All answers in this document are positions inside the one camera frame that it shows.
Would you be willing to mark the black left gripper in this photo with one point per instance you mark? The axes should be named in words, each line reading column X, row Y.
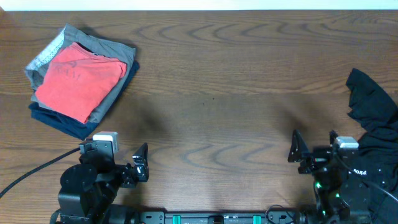
column 131, row 180

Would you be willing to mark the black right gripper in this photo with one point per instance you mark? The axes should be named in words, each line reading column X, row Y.
column 314, row 159

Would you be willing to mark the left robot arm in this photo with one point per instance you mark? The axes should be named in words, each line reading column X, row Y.
column 89, row 188

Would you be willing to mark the folded navy garment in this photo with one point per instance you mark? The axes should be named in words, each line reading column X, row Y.
column 62, row 122

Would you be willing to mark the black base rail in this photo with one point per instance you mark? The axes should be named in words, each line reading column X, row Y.
column 275, row 214

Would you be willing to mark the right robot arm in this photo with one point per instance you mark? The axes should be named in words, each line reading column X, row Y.
column 340, row 195

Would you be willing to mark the red printed t-shirt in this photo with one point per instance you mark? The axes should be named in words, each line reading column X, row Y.
column 77, row 81

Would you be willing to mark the black garment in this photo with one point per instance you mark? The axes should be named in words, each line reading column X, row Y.
column 376, row 112

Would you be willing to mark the folded grey shorts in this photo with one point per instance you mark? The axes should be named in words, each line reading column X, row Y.
column 37, row 68

